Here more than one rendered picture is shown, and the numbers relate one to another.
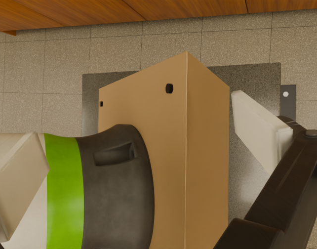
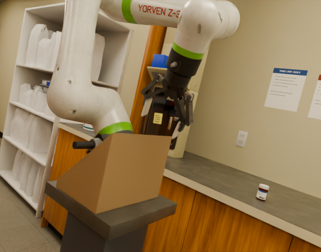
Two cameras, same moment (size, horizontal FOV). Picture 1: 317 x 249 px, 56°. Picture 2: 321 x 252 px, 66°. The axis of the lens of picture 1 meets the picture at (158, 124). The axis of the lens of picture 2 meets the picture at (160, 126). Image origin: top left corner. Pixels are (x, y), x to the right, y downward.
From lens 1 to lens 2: 0.81 m
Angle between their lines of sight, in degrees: 74
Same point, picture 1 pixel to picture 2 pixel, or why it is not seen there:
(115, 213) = not seen: hidden behind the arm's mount
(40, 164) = (144, 113)
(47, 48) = (44, 244)
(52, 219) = (126, 122)
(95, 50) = not seen: outside the picture
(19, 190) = (147, 105)
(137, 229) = not seen: hidden behind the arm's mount
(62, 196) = (129, 125)
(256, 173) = (144, 208)
